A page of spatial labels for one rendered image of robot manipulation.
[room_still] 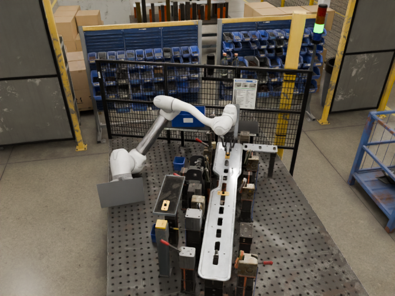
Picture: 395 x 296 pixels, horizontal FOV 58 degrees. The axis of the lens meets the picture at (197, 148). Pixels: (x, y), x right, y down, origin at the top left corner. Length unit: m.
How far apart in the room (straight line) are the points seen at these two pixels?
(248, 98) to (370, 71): 2.73
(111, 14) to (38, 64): 4.91
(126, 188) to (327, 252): 1.56
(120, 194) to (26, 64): 2.21
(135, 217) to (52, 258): 1.13
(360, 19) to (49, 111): 4.06
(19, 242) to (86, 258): 0.72
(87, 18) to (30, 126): 2.79
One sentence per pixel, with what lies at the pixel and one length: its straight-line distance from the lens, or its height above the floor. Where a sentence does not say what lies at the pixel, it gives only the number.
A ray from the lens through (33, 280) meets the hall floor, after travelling 3.62.
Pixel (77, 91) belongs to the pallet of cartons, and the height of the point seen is 0.43.
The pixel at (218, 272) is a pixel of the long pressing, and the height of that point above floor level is 1.00.
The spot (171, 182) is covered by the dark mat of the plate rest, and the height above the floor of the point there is 1.16.
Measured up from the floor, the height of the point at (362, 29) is 1.36.
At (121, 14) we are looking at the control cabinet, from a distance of 9.23.
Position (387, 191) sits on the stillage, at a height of 0.16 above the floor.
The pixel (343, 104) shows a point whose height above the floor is 0.28.
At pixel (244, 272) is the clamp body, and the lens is 2.18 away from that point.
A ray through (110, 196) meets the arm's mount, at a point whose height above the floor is 0.81.
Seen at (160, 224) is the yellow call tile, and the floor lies 1.16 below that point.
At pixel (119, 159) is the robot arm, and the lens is 2.94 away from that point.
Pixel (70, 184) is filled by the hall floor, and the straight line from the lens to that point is 4.45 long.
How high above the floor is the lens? 2.73
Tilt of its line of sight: 35 degrees down
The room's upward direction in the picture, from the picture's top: straight up
